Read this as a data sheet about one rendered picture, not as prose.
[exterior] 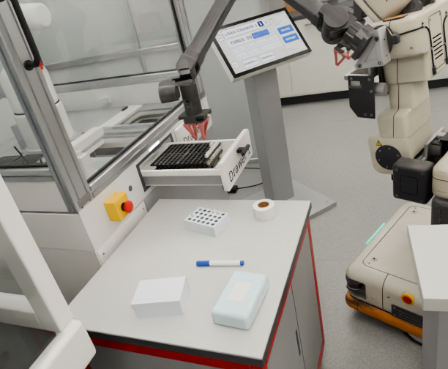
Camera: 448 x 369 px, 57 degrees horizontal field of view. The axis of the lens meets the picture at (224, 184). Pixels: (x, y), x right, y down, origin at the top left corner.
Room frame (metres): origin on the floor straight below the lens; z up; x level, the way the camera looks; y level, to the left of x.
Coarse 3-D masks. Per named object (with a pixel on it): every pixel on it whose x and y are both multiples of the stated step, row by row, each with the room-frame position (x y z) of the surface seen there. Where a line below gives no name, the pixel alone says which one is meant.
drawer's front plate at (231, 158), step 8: (240, 136) 1.42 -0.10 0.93; (248, 136) 1.48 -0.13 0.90; (232, 144) 1.37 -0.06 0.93; (240, 144) 1.39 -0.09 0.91; (232, 152) 1.32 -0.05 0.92; (248, 152) 1.45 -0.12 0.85; (224, 160) 1.25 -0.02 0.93; (232, 160) 1.30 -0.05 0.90; (240, 160) 1.37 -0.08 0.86; (248, 160) 1.44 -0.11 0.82; (224, 168) 1.23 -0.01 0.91; (232, 168) 1.29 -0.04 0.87; (240, 168) 1.35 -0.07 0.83; (224, 176) 1.23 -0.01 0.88; (232, 176) 1.28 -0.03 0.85; (224, 184) 1.24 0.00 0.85; (232, 184) 1.26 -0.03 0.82
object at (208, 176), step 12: (168, 144) 1.61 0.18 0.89; (228, 144) 1.50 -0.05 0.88; (156, 156) 1.53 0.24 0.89; (144, 168) 1.44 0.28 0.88; (216, 168) 1.27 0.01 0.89; (144, 180) 1.39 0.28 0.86; (156, 180) 1.37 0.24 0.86; (168, 180) 1.35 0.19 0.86; (180, 180) 1.33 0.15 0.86; (192, 180) 1.31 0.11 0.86; (204, 180) 1.28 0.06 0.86; (216, 180) 1.27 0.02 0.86
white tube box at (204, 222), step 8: (200, 208) 1.20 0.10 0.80; (200, 216) 1.15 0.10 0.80; (208, 216) 1.14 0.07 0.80; (216, 216) 1.14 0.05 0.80; (224, 216) 1.12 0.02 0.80; (192, 224) 1.13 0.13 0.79; (200, 224) 1.11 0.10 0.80; (208, 224) 1.10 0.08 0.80; (216, 224) 1.08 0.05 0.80; (224, 224) 1.11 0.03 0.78; (200, 232) 1.11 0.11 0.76; (208, 232) 1.09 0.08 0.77; (216, 232) 1.08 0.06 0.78
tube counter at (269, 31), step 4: (268, 28) 2.40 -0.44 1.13; (272, 28) 2.41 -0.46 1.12; (256, 32) 2.37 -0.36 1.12; (260, 32) 2.37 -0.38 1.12; (264, 32) 2.38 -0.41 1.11; (268, 32) 2.38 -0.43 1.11; (272, 32) 2.39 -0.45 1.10; (248, 36) 2.34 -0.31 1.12; (252, 36) 2.35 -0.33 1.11; (256, 36) 2.35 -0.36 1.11; (260, 36) 2.36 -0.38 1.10; (264, 36) 2.36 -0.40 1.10; (248, 40) 2.32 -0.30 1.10
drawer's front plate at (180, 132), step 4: (180, 124) 1.71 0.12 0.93; (176, 128) 1.67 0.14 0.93; (180, 128) 1.68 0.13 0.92; (184, 128) 1.71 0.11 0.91; (192, 128) 1.77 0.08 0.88; (176, 132) 1.66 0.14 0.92; (180, 132) 1.67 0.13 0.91; (184, 132) 1.70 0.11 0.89; (188, 132) 1.73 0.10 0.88; (200, 132) 1.83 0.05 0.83; (176, 136) 1.66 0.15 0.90; (180, 136) 1.66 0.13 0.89; (184, 136) 1.69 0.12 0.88; (176, 140) 1.66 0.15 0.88; (180, 140) 1.66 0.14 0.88; (184, 140) 1.69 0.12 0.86; (188, 140) 1.72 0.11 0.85; (192, 140) 1.74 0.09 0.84
